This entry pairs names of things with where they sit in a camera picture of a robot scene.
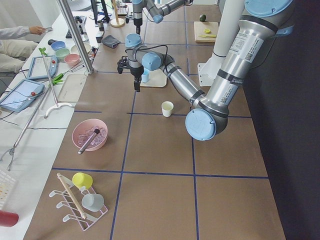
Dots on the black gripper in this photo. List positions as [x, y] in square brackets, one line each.
[135, 72]
[137, 22]

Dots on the blue cup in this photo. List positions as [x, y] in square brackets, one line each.
[145, 76]

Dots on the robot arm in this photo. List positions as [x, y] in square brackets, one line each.
[243, 28]
[157, 13]

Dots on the cream rabbit tray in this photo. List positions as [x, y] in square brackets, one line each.
[157, 79]

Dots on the spare cream tray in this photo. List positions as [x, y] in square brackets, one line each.
[72, 88]

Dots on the wooden stand round base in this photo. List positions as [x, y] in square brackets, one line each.
[116, 22]

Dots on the grey folded cloth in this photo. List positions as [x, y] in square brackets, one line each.
[110, 41]

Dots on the cream cup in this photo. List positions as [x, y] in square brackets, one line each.
[167, 108]

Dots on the dark green avocado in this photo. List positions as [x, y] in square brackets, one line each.
[202, 18]

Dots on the wooden cutting board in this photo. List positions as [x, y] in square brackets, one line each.
[200, 26]

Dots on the pink bowl on side table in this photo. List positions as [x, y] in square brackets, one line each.
[72, 59]

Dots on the yellow lemon slices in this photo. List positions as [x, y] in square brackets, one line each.
[207, 31]

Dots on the pink bowl with ice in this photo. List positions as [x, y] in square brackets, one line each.
[88, 128]

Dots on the yellow-green plastic knife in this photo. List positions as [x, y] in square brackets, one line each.
[207, 36]

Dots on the green bowl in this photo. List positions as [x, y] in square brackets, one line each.
[62, 53]

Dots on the long metal reacher grabber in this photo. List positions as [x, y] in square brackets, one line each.
[57, 105]

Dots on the blue bowl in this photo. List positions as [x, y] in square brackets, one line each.
[57, 45]

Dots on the far teach pendant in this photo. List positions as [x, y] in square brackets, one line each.
[37, 69]

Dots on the teach pendant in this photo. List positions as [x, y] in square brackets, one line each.
[22, 95]
[37, 69]

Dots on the yellow cup on rack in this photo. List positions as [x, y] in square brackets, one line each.
[81, 179]

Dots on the near teach pendant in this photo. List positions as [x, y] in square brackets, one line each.
[22, 95]

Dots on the seated person grey hoodie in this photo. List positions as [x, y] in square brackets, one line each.
[12, 48]

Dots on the grey cup on rack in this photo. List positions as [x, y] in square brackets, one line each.
[93, 202]

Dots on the wooden rolling pin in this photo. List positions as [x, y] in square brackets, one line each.
[71, 195]

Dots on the white perforated basket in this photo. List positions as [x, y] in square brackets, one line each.
[8, 184]

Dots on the red cylinder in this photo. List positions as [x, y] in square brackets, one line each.
[8, 219]

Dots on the aluminium frame post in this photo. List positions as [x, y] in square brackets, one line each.
[76, 36]

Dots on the white camera pole base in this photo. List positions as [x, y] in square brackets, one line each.
[227, 31]

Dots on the white wire cup rack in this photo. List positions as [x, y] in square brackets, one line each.
[76, 212]

